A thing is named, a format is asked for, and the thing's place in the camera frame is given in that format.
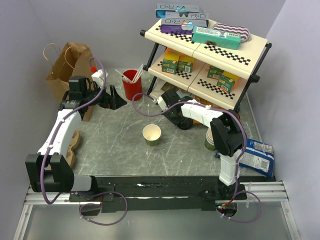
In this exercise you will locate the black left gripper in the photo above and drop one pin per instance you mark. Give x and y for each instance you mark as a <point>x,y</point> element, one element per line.
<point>117,101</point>

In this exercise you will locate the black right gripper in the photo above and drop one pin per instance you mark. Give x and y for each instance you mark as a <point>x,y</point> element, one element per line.
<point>176,120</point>

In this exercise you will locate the green paper coffee cup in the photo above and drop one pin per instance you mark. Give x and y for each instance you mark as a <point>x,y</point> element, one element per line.
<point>152,134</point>

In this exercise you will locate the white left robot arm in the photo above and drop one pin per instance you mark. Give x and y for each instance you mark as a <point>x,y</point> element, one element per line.
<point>48,169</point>

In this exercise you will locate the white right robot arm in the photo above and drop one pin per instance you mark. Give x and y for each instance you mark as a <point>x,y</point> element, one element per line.
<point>227,133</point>

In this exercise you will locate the stack of black lids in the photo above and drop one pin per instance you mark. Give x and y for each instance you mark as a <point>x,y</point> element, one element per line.
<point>186,124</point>

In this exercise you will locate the red plastic cup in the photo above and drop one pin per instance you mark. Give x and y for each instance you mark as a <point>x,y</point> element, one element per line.
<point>131,89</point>

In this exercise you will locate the magazine on bottom shelf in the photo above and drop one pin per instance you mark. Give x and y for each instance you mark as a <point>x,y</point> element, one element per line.
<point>180,92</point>

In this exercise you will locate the orange snack bag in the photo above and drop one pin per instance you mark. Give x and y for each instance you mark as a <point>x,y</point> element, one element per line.
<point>205,102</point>

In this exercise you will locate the stack of green paper cups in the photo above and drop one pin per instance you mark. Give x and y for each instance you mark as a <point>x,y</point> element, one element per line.
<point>209,142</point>

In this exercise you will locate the brown paper bag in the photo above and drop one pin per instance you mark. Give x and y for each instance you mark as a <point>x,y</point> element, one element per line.
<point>74,60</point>

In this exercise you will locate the green yellow box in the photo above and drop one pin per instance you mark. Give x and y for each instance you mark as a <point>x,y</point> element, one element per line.
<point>227,81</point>
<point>170,61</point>
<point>214,72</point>
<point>185,63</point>

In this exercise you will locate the green yellow box far left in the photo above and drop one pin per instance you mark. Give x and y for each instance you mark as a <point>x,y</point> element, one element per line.
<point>170,61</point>

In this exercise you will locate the green yellow box far right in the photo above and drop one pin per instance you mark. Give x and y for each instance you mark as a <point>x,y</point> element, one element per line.
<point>227,81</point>

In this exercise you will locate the cream three-tier shelf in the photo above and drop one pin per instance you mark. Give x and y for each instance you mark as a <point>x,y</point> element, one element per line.
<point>243,62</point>

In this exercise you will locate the cardboard cup carrier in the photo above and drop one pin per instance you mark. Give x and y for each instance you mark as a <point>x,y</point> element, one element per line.
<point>74,143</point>

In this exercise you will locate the purple grey R+Co box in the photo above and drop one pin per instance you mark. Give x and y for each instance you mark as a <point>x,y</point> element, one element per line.
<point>181,26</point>

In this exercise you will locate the teal rectangular box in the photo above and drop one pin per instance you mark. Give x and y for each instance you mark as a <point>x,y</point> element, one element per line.
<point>215,37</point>

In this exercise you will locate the blue chips bag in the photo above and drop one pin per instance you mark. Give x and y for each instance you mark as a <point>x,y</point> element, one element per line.
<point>258,156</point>

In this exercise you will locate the top grey R+Co box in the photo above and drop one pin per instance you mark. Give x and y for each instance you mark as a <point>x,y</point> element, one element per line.
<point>169,10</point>

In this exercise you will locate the purple wavy pouch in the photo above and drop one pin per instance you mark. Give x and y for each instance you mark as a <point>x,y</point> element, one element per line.
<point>243,31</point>

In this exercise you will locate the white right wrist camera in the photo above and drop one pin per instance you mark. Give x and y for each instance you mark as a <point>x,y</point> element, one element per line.
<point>163,102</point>

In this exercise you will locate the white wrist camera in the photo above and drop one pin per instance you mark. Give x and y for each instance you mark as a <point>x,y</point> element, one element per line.
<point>163,102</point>
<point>99,76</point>

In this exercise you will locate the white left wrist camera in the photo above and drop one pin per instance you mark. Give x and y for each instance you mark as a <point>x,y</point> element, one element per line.
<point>99,76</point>

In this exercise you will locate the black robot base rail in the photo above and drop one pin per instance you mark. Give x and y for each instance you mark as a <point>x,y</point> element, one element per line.
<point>146,193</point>

